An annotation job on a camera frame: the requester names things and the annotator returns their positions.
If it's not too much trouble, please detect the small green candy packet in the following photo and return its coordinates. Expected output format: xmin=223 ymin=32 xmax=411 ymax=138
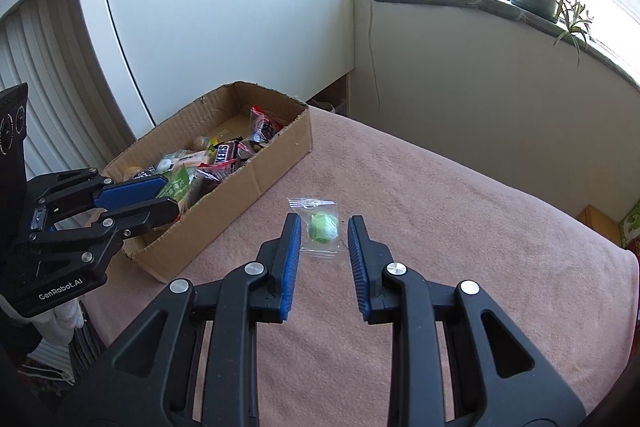
xmin=286 ymin=196 xmax=342 ymax=260

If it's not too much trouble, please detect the green snack packet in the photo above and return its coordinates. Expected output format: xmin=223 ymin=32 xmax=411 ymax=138
xmin=157 ymin=167 xmax=196 ymax=202

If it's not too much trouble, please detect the green patterned bag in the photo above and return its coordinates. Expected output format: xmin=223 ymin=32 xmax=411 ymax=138
xmin=617 ymin=199 xmax=640 ymax=253

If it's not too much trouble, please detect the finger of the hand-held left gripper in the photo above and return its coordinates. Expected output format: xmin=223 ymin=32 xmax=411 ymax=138
xmin=29 ymin=196 xmax=180 ymax=249
xmin=32 ymin=167 xmax=170 ymax=228

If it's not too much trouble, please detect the striped cloth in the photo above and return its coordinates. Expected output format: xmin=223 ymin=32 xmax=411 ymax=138
xmin=20 ymin=322 xmax=108 ymax=388

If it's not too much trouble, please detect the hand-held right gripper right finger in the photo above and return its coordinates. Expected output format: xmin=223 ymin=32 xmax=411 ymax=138
xmin=347 ymin=215 xmax=587 ymax=427

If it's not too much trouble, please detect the brown box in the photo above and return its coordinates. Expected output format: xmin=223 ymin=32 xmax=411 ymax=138
xmin=577 ymin=205 xmax=623 ymax=248

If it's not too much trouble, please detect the cardboard box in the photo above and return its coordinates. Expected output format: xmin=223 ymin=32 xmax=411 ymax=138
xmin=100 ymin=81 xmax=313 ymax=284

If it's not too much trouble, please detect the grey power cable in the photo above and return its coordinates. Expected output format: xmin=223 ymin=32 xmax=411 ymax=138
xmin=365 ymin=0 xmax=388 ymax=108

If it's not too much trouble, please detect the white cloth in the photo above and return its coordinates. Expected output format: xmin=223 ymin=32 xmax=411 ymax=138
xmin=30 ymin=297 xmax=86 ymax=348

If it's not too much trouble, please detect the white ribbed panel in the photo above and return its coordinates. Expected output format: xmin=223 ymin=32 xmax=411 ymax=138
xmin=0 ymin=0 xmax=151 ymax=188

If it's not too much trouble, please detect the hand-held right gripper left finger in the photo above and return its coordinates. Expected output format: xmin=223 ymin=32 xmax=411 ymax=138
xmin=60 ymin=213 xmax=303 ymax=427

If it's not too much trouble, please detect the white cabinet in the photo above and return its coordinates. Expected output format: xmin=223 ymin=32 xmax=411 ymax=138
xmin=70 ymin=0 xmax=357 ymax=140

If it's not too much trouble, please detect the pink table blanket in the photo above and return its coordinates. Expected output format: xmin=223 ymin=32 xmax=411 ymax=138
xmin=82 ymin=104 xmax=628 ymax=427

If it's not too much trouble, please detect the small brown chocolate bar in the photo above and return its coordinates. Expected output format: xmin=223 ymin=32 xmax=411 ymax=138
xmin=207 ymin=138 xmax=246 ymax=168

